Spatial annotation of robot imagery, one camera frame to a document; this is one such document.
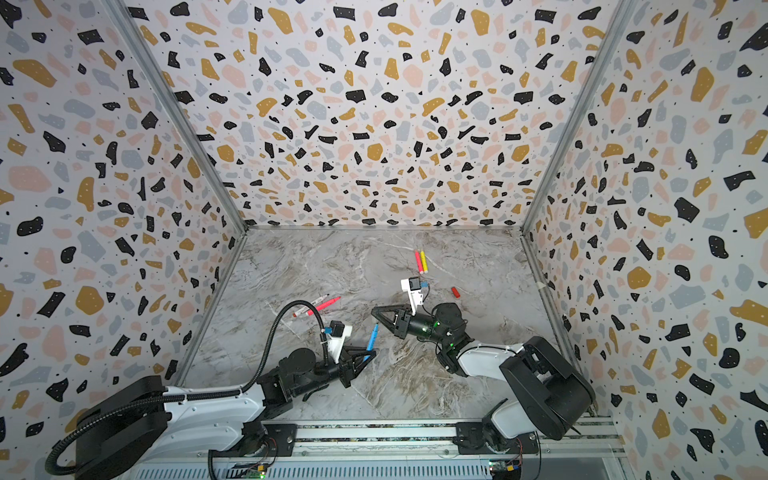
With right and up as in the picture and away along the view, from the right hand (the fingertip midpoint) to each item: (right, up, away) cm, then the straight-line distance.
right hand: (370, 312), depth 72 cm
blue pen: (0, -7, +2) cm, 7 cm away
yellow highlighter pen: (+16, +11, +38) cm, 43 cm away
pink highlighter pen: (+14, +11, +38) cm, 42 cm away
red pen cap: (+26, +1, +31) cm, 40 cm away
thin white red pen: (-13, +2, -5) cm, 14 cm away
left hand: (+1, -10, +1) cm, 10 cm away
